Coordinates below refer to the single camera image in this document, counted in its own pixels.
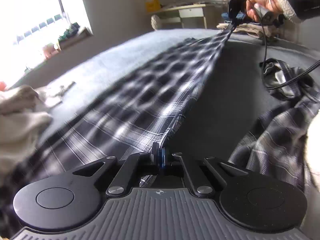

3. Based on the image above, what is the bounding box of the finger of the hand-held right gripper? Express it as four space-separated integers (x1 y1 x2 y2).
226 15 244 34

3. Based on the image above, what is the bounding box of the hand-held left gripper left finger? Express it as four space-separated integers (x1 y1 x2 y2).
72 142 160 197

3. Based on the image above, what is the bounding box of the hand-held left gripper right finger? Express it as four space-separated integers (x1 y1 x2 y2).
160 148 248 197

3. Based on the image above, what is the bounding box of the black white plaid shirt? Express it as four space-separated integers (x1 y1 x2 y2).
0 27 320 205

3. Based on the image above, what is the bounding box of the person's right hand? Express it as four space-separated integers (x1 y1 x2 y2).
246 0 284 23

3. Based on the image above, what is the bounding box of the folded beige cloth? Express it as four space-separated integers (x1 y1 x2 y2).
216 22 280 39

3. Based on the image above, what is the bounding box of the white desk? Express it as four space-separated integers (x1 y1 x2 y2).
157 1 225 29

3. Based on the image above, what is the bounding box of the white bedpost finial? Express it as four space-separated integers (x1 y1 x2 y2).
151 14 163 31

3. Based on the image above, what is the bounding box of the yellow box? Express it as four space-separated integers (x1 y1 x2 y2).
142 0 160 12

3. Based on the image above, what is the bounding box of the cream knit sweater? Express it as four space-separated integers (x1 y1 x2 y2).
0 84 53 170

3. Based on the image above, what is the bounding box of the cardboard box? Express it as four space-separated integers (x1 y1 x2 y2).
57 22 91 49

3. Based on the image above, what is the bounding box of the pink pot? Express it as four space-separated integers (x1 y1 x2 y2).
42 42 59 58

